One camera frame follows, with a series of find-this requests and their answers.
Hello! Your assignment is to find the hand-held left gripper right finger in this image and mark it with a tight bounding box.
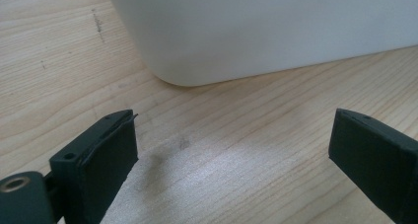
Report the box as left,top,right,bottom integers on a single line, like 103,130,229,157
327,108,418,224

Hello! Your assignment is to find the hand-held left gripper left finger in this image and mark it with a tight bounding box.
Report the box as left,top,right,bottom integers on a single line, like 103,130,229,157
48,109,139,224

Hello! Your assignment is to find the white plastic bin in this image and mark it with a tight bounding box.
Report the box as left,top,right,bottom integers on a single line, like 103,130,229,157
104,0,418,88

